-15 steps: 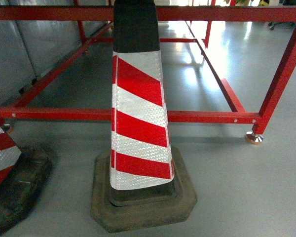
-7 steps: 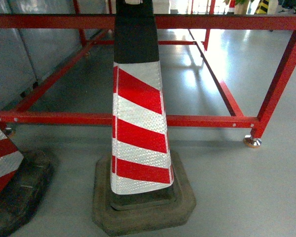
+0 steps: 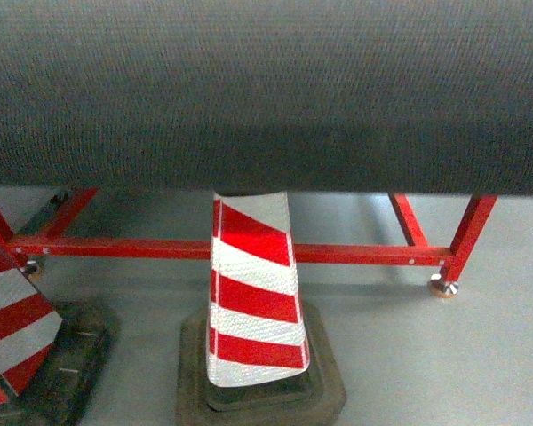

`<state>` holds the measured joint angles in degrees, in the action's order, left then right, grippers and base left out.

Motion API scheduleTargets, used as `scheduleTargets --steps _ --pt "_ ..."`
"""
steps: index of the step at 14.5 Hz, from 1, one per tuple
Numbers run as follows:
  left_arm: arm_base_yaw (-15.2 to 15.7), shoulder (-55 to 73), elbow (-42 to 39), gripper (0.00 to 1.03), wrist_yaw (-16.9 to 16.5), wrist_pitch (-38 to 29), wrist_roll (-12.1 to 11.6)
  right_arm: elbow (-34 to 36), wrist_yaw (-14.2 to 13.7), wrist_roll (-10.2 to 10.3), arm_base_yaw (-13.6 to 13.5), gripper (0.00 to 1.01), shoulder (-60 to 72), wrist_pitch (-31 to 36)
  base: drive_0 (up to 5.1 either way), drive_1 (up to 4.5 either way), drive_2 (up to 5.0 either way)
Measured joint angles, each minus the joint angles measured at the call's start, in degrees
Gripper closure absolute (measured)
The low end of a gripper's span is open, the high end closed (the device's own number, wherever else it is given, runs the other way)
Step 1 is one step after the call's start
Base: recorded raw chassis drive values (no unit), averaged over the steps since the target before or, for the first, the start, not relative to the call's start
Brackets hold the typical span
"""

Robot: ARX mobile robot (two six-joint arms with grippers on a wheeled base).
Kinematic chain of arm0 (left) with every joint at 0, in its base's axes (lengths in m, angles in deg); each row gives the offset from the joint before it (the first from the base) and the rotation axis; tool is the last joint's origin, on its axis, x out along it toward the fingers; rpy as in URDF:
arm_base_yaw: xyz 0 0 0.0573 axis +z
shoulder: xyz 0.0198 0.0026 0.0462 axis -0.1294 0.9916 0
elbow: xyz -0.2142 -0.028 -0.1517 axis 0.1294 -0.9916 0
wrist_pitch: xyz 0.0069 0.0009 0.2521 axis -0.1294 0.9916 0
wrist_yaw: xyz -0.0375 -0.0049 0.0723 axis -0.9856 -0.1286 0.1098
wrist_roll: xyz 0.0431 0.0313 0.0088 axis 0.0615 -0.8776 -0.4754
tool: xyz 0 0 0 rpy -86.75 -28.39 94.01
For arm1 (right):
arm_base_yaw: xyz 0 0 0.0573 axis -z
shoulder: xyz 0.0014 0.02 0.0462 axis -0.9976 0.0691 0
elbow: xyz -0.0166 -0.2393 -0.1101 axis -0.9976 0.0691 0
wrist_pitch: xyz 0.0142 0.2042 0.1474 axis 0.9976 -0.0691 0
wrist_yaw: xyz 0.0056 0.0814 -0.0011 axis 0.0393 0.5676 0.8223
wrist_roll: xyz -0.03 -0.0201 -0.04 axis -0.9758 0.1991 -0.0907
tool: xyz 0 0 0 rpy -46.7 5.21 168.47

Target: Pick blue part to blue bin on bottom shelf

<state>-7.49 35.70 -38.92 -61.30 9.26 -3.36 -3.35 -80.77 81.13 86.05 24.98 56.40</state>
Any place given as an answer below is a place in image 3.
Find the dark grey conveyor belt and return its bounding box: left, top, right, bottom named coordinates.
left=0, top=1, right=533, bottom=196

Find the red white traffic cone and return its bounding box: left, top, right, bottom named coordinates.
left=175, top=192, right=346, bottom=425

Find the red metal conveyor frame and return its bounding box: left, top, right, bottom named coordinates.
left=0, top=188, right=497, bottom=298

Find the red white cone left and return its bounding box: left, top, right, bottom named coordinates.
left=0, top=228, right=120, bottom=426

